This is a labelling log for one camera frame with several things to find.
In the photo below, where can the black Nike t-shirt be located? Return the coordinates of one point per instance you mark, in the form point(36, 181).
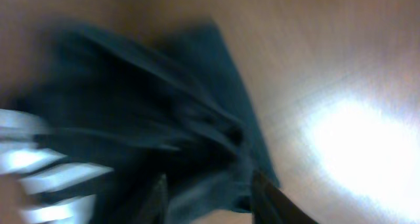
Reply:
point(112, 114)

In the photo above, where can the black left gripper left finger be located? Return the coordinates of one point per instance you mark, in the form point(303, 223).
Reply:
point(151, 203)

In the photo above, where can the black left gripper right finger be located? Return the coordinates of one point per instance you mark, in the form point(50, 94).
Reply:
point(270, 205)

